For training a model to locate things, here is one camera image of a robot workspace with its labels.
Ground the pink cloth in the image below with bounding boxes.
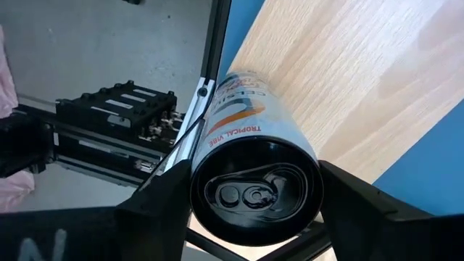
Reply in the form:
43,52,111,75
0,25,36,213

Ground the black ribbed equipment box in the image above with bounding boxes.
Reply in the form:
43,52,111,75
54,79,182,153

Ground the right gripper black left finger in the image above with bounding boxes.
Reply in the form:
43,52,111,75
115,159,193,261

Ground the wooden shelf black metal frame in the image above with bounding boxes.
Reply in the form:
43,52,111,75
184,0,464,261

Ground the white Celsius Tropical Vibe can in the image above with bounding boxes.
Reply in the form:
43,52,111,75
188,70,325,247

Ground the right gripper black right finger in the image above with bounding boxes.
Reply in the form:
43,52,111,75
318,161,399,261

